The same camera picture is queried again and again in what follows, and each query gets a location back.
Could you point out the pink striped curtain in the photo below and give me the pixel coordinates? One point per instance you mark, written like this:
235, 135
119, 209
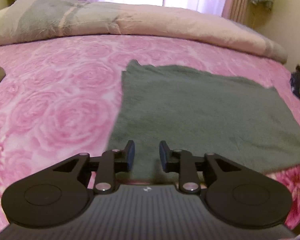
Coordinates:
235, 10

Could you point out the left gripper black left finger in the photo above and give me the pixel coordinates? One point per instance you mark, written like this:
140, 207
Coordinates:
62, 192

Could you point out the grey printed t-shirt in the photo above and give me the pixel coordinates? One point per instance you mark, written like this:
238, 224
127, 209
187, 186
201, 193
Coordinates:
192, 110

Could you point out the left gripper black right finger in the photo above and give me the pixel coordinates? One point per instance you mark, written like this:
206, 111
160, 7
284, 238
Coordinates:
231, 192

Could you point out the pink and grey duvet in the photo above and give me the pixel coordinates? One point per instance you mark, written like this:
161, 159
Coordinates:
34, 20

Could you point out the pink rose bed blanket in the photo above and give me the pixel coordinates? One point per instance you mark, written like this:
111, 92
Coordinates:
62, 96

